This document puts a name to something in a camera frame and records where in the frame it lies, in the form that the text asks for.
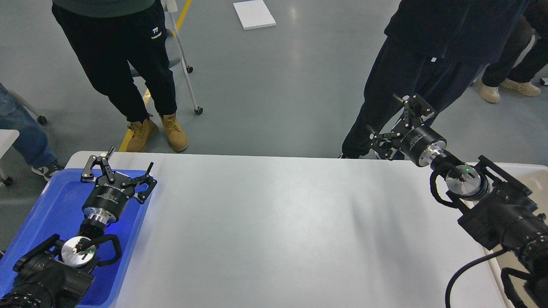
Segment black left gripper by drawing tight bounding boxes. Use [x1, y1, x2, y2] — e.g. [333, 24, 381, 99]
[81, 146, 158, 225]

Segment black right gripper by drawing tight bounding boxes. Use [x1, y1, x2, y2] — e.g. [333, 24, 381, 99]
[366, 94, 447, 167]

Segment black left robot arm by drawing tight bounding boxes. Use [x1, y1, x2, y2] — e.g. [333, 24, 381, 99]
[1, 148, 157, 308]

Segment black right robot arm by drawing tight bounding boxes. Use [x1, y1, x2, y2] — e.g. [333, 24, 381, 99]
[367, 94, 548, 308]

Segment blue plastic tray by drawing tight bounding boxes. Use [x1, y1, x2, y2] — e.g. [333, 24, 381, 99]
[0, 168, 149, 308]

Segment person in black-white sneakers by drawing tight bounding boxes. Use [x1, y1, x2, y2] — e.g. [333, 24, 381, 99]
[341, 0, 529, 159]

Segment person in blue jeans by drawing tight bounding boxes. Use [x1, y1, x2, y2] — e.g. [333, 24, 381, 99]
[0, 84, 63, 181]

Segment person in tan boots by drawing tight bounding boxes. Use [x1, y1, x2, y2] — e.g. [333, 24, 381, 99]
[52, 0, 188, 152]

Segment beige plastic bin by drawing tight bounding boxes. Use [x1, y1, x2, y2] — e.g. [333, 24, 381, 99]
[462, 163, 548, 308]

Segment seated person black trousers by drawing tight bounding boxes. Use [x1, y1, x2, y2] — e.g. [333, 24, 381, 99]
[477, 0, 548, 104]

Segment white board on floor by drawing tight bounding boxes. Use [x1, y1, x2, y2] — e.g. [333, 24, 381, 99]
[233, 0, 277, 30]

